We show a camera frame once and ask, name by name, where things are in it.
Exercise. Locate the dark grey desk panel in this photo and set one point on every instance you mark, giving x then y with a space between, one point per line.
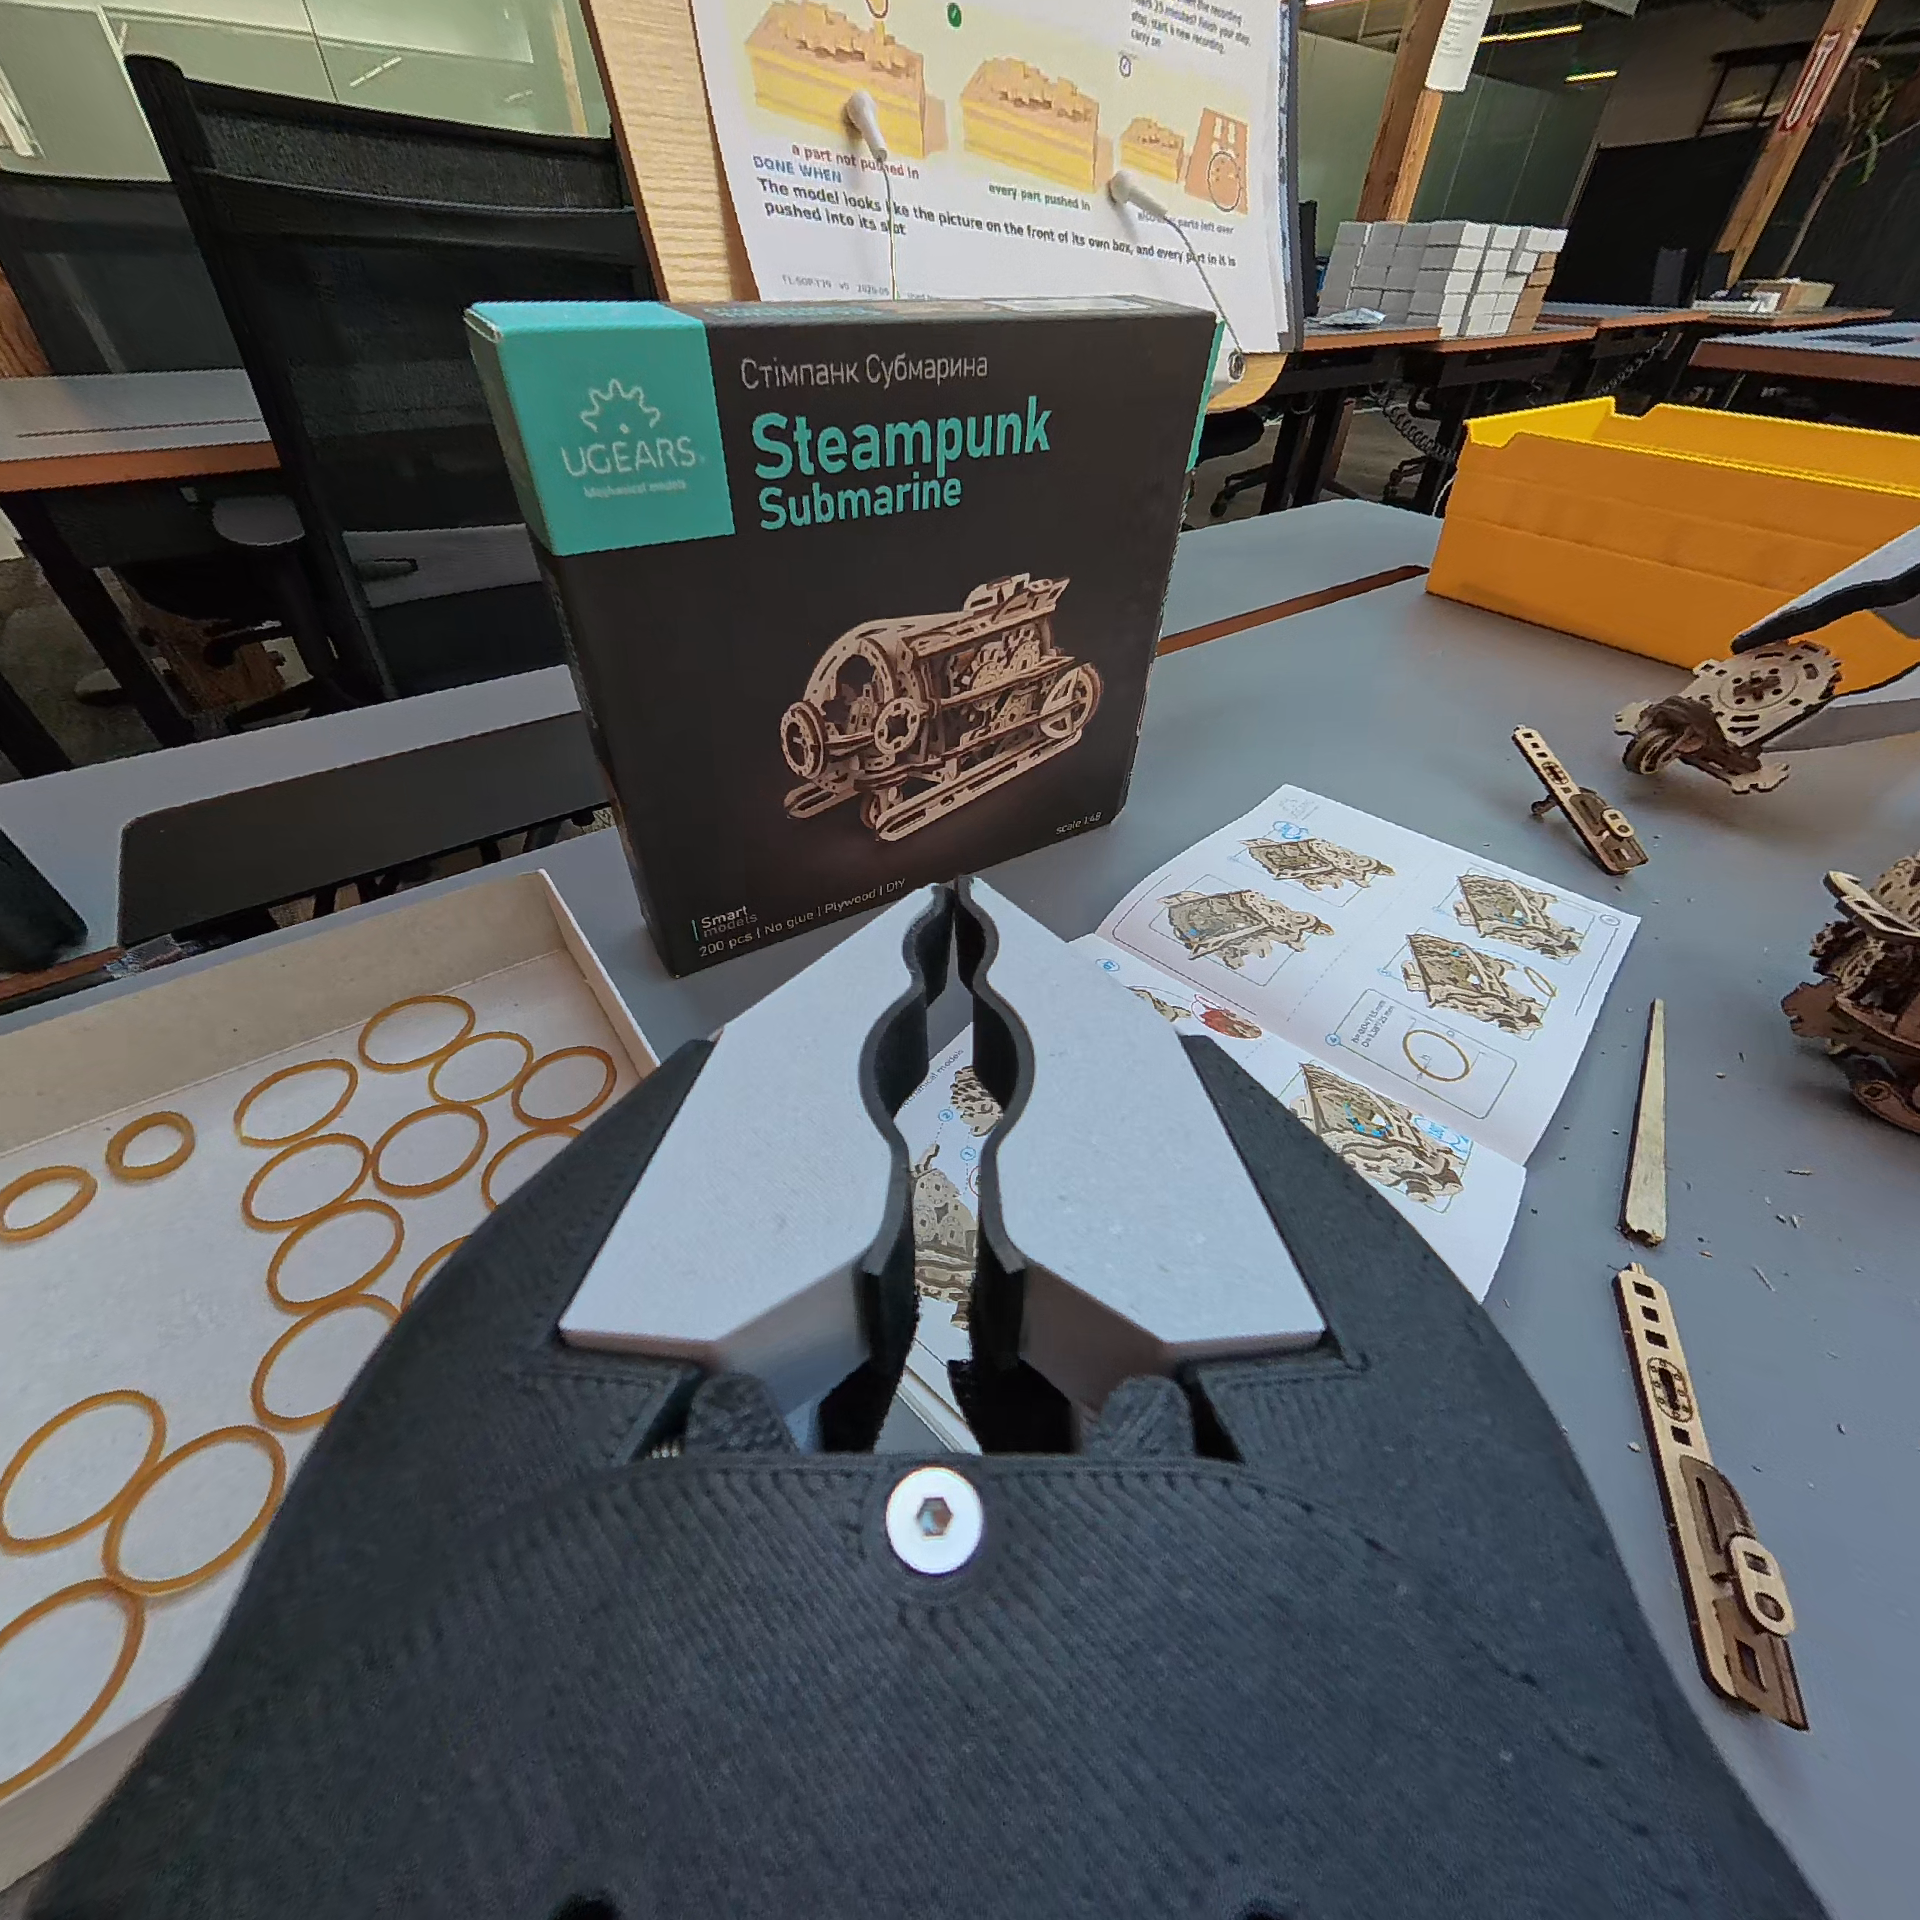
345 839

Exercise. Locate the long slotted wooden part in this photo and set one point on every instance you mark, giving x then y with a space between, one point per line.
1710 1517

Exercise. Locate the white cardboard tray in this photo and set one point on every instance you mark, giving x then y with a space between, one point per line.
90 1289

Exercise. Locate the black office chair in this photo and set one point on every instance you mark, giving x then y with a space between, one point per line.
375 301

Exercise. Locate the background desk with wooden edge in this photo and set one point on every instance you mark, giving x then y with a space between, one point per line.
1620 324
119 421

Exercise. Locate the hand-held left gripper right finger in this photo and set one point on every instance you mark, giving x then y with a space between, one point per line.
1154 1201

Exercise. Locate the thin wooden stick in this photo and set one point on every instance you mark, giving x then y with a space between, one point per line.
1647 1141

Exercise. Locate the partly built wooden model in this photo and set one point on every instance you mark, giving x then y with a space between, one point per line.
1868 974

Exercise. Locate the illustrated instruction booklet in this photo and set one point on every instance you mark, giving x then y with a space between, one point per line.
1348 961

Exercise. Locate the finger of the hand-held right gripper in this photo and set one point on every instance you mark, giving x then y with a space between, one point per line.
1868 704
1862 593

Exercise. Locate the black teal model kit box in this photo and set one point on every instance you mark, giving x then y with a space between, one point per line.
900 630

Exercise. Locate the stack of white boxes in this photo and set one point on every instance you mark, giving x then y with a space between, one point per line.
1440 278

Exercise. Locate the white poster pin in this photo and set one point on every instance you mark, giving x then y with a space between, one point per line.
866 125
1134 192

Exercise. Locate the yellow plastic bin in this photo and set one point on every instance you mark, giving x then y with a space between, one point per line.
1620 524

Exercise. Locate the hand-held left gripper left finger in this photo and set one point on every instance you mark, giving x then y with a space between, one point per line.
720 1201

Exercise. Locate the group of tan rubber bands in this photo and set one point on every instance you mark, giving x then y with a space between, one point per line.
417 999

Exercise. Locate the small wooden strip part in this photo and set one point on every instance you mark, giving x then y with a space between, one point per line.
1575 804

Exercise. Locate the wooden gear assembly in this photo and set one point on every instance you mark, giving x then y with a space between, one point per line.
1723 720

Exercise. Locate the printed instruction poster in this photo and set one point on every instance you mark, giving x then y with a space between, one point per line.
1019 240

